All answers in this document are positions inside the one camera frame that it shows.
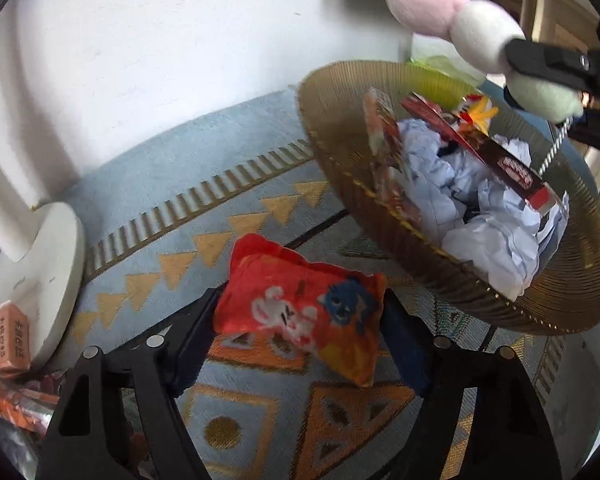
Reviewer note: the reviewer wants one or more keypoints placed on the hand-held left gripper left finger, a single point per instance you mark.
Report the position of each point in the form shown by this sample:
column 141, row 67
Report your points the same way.
column 192, row 345

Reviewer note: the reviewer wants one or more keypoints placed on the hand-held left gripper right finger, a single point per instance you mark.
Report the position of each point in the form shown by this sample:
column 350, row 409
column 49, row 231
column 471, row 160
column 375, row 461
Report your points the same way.
column 405, row 350

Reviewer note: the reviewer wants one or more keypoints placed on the red snack bag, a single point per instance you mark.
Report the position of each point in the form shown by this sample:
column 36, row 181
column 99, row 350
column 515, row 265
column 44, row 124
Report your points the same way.
column 290, row 300

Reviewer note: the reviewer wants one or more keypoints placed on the pink white green dango plush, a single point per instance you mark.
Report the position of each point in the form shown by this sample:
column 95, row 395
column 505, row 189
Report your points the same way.
column 420, row 0

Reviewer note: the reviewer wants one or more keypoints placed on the brown wooden door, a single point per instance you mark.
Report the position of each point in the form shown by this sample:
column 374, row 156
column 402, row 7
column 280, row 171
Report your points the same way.
column 565, row 15

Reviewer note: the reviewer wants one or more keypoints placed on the colourful yellow red wrapper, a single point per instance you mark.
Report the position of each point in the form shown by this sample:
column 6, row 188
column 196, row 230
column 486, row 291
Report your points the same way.
column 475, row 112

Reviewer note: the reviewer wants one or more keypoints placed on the long dark red snack packet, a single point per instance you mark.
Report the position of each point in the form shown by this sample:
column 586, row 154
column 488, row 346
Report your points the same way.
column 510, row 165

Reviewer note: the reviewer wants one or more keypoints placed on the pale green cloth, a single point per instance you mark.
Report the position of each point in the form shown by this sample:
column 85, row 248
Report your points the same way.
column 435, row 62

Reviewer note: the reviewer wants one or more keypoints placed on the patterned blue mat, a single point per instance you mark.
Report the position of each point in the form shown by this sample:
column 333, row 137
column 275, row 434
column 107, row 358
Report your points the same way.
column 180, row 220

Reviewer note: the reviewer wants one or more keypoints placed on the large crumpled white paper ball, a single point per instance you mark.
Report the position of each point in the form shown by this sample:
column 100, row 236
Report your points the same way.
column 495, row 245

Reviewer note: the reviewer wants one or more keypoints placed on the white round stand base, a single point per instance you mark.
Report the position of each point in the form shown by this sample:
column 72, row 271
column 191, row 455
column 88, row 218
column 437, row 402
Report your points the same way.
column 40, row 270

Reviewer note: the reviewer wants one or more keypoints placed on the orange silver snack wrapper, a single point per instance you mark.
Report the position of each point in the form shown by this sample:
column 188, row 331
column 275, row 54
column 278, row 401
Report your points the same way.
column 20, row 405

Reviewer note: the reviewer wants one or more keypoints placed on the small orange box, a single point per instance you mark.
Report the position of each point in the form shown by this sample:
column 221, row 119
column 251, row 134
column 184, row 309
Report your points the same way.
column 7, row 335

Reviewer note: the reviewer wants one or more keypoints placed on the orange snack packet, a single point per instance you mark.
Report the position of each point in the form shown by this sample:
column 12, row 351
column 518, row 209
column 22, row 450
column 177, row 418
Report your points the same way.
column 385, row 160

